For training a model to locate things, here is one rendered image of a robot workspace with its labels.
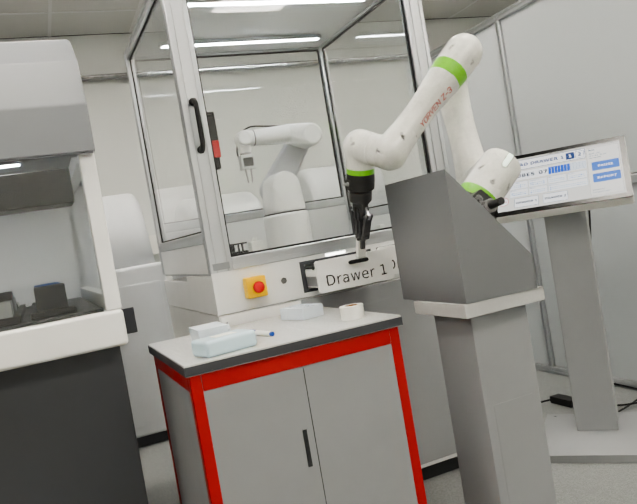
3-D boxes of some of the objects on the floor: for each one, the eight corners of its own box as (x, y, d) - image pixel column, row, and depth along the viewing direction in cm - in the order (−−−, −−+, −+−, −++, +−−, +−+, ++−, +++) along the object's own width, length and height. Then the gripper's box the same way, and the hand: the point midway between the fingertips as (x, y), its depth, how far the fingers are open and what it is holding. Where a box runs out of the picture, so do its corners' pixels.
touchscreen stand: (664, 462, 242) (621, 181, 238) (534, 463, 261) (493, 203, 258) (658, 417, 287) (621, 180, 284) (548, 420, 306) (513, 199, 303)
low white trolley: (444, 577, 192) (401, 314, 189) (236, 665, 168) (183, 366, 165) (355, 511, 245) (320, 306, 243) (188, 571, 222) (147, 344, 219)
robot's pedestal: (588, 537, 200) (548, 285, 197) (506, 572, 189) (463, 305, 186) (522, 505, 228) (486, 284, 225) (447, 534, 216) (408, 301, 214)
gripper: (341, 186, 225) (342, 253, 233) (359, 196, 214) (360, 265, 222) (361, 183, 228) (361, 249, 236) (380, 192, 217) (380, 261, 225)
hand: (360, 247), depth 228 cm, fingers closed
